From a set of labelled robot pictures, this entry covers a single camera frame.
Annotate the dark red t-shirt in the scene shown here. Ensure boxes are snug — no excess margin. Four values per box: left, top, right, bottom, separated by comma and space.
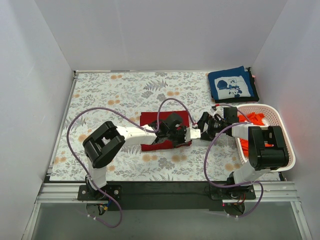
140, 110, 190, 152

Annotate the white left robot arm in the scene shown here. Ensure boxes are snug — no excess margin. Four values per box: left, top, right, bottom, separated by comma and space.
82, 112, 200, 200

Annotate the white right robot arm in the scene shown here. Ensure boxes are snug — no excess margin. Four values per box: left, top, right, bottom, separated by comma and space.
197, 105, 290, 199

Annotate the orange t-shirt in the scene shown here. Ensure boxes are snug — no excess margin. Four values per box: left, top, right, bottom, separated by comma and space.
238, 112, 265, 157

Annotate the black folded t-shirt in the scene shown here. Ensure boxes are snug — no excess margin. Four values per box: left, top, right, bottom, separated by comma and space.
211, 69, 259, 103

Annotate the floral patterned table cloth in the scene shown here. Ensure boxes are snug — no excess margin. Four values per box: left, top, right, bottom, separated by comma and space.
50, 72, 242, 182

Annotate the white plastic laundry basket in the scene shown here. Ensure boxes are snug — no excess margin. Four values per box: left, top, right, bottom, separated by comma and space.
237, 103, 296, 172

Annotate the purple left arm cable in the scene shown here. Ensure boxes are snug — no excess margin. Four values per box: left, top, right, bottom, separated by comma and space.
67, 97, 198, 228

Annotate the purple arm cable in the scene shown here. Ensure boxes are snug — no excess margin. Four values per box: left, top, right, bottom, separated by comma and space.
203, 102, 264, 219
67, 97, 198, 228

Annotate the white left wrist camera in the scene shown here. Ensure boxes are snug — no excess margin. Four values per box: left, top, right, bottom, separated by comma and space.
184, 127, 201, 142

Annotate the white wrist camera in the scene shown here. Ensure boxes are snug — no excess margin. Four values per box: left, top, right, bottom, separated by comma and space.
184, 127, 201, 142
210, 105, 223, 116

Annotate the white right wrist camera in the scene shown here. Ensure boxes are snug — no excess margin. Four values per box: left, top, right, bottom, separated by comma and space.
210, 105, 223, 116

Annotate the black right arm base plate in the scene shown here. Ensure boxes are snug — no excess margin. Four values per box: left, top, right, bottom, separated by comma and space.
201, 181, 256, 201

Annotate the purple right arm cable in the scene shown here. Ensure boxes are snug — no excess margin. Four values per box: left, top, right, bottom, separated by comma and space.
203, 102, 264, 219

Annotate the aluminium frame rail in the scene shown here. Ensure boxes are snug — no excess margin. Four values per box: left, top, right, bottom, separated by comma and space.
36, 181, 300, 203

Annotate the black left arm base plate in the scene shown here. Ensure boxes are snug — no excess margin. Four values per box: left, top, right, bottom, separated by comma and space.
77, 184, 122, 201

